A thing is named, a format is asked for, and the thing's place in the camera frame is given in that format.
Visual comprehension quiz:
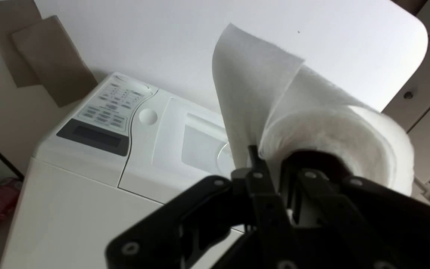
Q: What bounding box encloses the small brown cardboard piece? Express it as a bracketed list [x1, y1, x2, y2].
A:
[11, 13, 101, 109]

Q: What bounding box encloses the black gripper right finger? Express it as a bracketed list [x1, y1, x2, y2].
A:
[280, 148, 430, 269]

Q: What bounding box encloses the white microwave oven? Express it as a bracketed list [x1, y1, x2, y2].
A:
[0, 72, 257, 269]

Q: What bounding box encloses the white paper towel roll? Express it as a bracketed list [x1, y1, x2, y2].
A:
[211, 21, 417, 199]

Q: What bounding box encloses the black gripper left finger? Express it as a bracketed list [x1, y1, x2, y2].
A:
[105, 143, 302, 269]

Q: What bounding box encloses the wide white cabinet drawer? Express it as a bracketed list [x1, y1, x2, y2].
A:
[383, 37, 430, 131]

